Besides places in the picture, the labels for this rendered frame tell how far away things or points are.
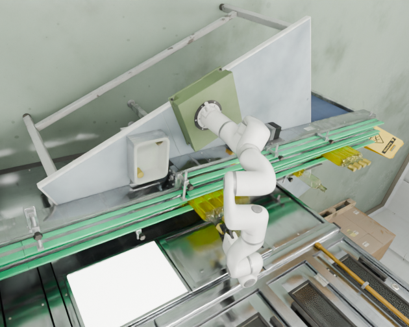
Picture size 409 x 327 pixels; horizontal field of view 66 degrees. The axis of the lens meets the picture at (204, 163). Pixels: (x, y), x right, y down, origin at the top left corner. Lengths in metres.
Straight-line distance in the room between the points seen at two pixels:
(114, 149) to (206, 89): 0.49
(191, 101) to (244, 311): 0.92
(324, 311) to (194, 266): 0.59
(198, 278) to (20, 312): 0.70
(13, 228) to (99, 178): 0.39
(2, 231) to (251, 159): 1.00
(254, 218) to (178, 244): 0.61
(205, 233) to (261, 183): 0.66
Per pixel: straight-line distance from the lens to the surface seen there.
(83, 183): 1.51
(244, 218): 1.04
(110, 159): 1.49
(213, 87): 1.47
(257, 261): 1.26
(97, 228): 1.42
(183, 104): 1.41
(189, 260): 1.51
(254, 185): 1.05
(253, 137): 1.18
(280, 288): 1.57
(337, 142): 2.39
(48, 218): 1.48
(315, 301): 1.60
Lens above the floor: 1.93
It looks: 41 degrees down
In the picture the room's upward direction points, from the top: 132 degrees clockwise
